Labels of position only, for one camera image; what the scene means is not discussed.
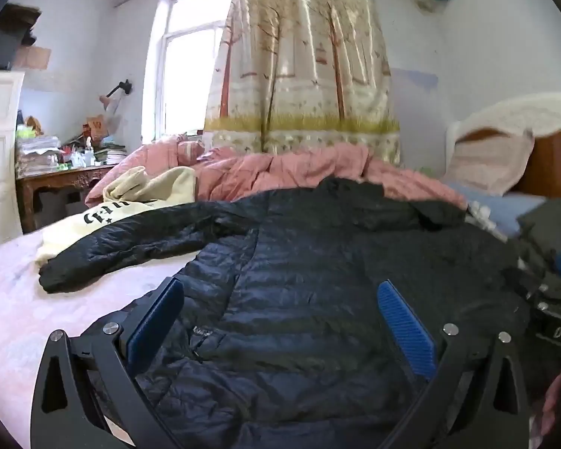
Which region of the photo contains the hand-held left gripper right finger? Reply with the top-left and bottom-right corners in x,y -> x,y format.
376,280 -> 531,449

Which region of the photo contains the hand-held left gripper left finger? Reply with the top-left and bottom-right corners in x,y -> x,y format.
30,277 -> 185,449

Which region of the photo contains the black puffer jacket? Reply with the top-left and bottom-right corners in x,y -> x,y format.
38,175 -> 543,449

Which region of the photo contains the stack of folded dark clothes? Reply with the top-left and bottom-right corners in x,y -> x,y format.
505,199 -> 561,300

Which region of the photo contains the person's right hand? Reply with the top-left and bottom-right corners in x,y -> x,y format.
540,358 -> 561,426

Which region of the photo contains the cream printed sweatshirt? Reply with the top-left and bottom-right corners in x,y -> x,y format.
35,166 -> 197,265

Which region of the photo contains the blue pillow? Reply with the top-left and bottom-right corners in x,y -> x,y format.
442,182 -> 550,239

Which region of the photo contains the carved wooden desk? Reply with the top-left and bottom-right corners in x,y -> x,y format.
16,164 -> 117,235

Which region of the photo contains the stack of books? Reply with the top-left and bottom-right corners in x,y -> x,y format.
96,143 -> 129,164

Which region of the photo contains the white and wooden headboard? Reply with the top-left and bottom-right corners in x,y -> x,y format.
446,92 -> 561,202

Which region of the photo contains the pink duvet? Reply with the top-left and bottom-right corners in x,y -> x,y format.
85,135 -> 470,211

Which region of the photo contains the pink pillow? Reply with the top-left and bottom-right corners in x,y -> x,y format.
442,130 -> 536,196

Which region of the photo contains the brown paper bag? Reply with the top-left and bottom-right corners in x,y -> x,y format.
86,116 -> 109,140

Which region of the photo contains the pile of papers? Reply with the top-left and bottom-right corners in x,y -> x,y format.
18,135 -> 61,176

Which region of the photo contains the black desk lamp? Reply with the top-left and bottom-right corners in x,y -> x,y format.
98,79 -> 132,113

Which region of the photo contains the white framed window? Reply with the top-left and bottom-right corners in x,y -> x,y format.
142,0 -> 237,143

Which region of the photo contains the brown cardboard piece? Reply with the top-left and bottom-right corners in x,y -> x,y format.
14,46 -> 52,70

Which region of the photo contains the tree print curtain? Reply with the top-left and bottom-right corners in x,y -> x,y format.
202,0 -> 402,167

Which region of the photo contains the black bag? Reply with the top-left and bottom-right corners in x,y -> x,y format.
0,4 -> 43,70

